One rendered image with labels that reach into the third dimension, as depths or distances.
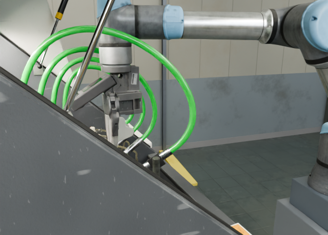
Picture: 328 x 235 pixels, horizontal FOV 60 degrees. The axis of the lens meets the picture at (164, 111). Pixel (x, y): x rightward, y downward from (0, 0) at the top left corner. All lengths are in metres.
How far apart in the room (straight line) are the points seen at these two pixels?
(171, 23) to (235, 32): 0.23
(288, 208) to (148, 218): 0.82
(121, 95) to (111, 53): 0.10
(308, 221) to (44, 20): 1.09
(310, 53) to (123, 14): 0.45
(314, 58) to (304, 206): 0.56
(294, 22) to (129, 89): 0.44
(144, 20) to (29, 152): 0.41
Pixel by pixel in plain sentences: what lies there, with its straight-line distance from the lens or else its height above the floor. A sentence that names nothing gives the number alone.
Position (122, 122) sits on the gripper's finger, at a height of 1.20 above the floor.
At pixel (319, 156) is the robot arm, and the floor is 1.01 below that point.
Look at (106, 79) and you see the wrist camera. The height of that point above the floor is 1.31.
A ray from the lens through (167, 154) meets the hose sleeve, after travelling 0.63.
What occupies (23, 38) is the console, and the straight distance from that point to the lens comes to 1.01.
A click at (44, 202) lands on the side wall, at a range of 0.36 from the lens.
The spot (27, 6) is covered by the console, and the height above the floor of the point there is 1.49.
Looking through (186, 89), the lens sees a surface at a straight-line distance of 0.59.
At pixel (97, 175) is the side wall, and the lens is 0.35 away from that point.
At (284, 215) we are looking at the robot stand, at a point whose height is 0.76.
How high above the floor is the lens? 1.41
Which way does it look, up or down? 15 degrees down
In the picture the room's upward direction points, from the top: straight up
